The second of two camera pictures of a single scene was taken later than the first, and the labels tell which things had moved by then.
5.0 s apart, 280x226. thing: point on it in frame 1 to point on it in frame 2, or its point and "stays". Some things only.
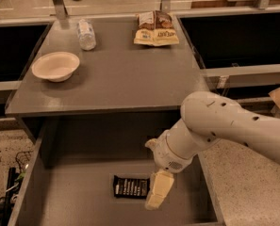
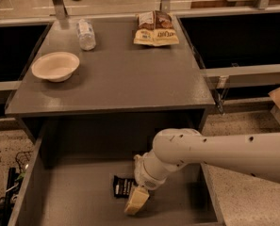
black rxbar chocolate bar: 131,187 stays
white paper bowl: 56,66 stays
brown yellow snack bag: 156,28 stays
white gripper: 167,155 to 146,180
